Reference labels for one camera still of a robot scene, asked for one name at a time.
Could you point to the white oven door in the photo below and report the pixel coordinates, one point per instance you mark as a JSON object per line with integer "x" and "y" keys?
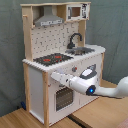
{"x": 61, "y": 101}

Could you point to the black toy stovetop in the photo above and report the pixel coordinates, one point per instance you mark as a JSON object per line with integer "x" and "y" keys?
{"x": 52, "y": 59}

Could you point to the white toy microwave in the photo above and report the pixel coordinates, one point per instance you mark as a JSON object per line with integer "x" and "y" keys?
{"x": 77, "y": 11}

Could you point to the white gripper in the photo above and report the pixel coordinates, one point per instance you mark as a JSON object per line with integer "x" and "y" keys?
{"x": 63, "y": 79}

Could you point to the grey ice dispenser panel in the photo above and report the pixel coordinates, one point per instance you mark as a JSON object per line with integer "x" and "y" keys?
{"x": 92, "y": 67}

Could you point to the wooden toy kitchen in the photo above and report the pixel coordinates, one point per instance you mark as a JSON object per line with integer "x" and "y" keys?
{"x": 45, "y": 40}

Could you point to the black toy faucet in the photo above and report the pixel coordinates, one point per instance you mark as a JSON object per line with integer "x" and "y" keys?
{"x": 71, "y": 44}

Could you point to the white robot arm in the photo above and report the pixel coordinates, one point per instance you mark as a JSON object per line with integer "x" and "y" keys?
{"x": 87, "y": 84}

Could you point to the grey range hood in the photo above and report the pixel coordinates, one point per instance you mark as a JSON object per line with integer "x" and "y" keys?
{"x": 48, "y": 18}

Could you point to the grey toy sink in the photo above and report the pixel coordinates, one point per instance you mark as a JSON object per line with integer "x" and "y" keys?
{"x": 79, "y": 51}

